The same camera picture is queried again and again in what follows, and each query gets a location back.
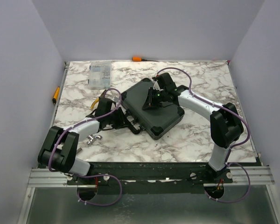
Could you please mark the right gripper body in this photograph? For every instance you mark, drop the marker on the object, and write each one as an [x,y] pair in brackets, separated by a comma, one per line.
[158,96]

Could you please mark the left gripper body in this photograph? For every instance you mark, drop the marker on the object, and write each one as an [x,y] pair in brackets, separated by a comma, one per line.
[116,119]

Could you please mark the black poker set case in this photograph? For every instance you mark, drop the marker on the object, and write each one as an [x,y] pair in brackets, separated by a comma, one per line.
[155,121]

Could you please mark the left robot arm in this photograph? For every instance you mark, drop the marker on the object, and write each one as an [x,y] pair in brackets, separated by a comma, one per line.
[60,146]

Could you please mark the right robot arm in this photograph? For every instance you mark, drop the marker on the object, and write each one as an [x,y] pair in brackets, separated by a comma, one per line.
[225,123]

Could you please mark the chrome metal fitting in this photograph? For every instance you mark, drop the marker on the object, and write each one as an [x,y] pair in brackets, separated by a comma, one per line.
[93,138]

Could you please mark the clear plastic screw box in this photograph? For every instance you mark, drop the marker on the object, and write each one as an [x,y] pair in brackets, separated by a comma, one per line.
[99,76]

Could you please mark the orange screwdriver at back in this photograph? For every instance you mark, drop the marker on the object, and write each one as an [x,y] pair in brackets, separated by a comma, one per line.
[140,59]

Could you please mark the orange tool at left edge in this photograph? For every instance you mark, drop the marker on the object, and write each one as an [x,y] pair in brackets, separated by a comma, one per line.
[55,96]

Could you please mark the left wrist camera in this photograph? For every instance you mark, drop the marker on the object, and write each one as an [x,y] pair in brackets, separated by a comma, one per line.
[104,107]

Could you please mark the yellow handled pliers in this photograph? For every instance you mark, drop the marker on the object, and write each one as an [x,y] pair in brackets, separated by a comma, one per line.
[98,99]

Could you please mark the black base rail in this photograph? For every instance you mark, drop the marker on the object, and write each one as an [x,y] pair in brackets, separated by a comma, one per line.
[112,178]

